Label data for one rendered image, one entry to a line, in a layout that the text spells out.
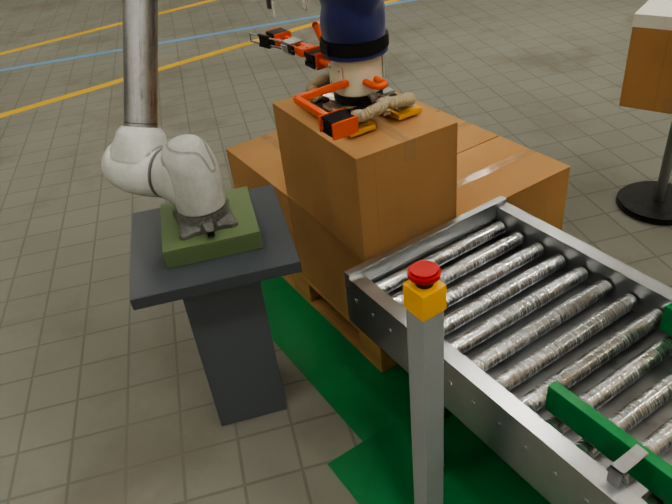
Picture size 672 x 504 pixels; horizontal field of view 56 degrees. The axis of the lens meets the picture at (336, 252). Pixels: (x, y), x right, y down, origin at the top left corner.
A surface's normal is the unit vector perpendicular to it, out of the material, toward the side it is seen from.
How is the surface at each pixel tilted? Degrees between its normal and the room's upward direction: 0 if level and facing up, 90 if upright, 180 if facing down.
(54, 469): 0
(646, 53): 90
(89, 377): 0
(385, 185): 90
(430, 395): 90
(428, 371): 90
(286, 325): 0
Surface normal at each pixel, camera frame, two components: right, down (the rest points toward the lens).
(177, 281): -0.10, -0.81
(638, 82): -0.59, 0.52
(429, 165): 0.51, 0.47
